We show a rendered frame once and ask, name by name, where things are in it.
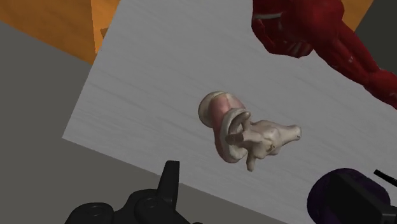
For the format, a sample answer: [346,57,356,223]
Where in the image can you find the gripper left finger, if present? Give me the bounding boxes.
[64,160,203,224]

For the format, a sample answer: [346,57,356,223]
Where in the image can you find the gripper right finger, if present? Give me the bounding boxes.
[373,169,397,224]

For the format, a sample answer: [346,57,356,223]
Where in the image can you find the dark purple cup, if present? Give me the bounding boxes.
[306,168,392,224]

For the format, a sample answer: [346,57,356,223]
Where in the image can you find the beige and pink figure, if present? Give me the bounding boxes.
[197,90,302,172]

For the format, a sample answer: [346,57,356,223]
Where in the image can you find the light grey table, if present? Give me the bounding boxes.
[62,0,397,224]

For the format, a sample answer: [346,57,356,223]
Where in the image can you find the dark red figure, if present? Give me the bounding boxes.
[251,0,397,110]

